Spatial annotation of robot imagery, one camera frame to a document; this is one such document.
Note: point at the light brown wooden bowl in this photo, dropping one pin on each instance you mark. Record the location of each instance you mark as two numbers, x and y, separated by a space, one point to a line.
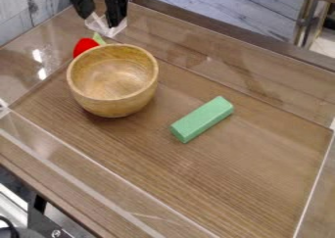
114 79

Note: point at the green rectangular foam stick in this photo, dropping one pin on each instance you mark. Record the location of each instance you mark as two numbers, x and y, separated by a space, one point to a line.
196 122

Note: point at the red plush strawberry toy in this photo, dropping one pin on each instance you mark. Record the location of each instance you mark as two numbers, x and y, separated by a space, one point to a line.
87 43

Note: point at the metal table leg background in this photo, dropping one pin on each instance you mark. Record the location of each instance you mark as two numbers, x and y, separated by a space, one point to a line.
310 22

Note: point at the black table leg bracket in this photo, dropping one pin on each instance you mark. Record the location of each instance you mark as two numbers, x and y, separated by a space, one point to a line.
40 223

